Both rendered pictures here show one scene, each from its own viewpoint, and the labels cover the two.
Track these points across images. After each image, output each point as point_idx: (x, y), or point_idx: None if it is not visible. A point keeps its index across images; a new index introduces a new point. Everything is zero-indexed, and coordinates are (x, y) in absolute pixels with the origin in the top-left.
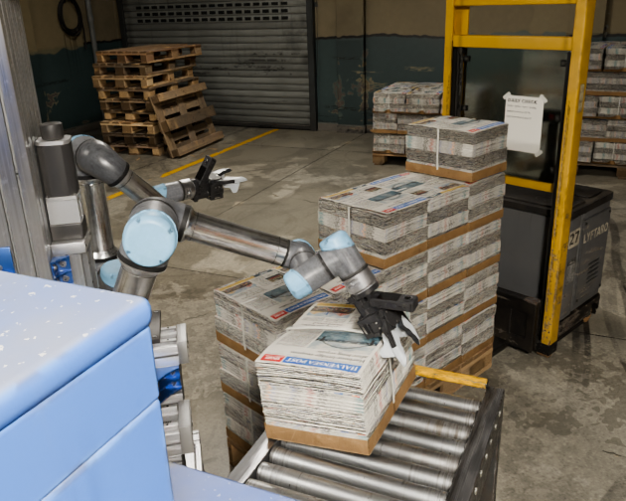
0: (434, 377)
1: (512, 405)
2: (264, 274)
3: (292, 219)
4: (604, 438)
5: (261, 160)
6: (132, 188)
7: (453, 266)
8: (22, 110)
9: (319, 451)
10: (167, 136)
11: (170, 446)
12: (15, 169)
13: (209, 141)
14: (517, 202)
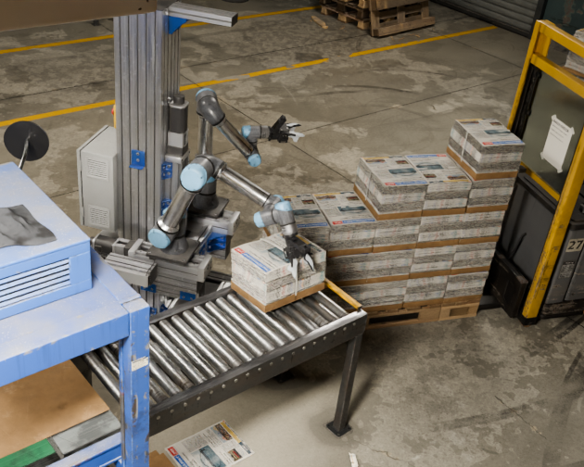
0: (337, 293)
1: (463, 345)
2: (303, 197)
3: (429, 138)
4: (504, 390)
5: (451, 63)
6: (223, 130)
7: (446, 233)
8: (164, 90)
9: (249, 303)
10: (374, 14)
11: (192, 274)
12: (155, 117)
13: (415, 26)
14: (545, 200)
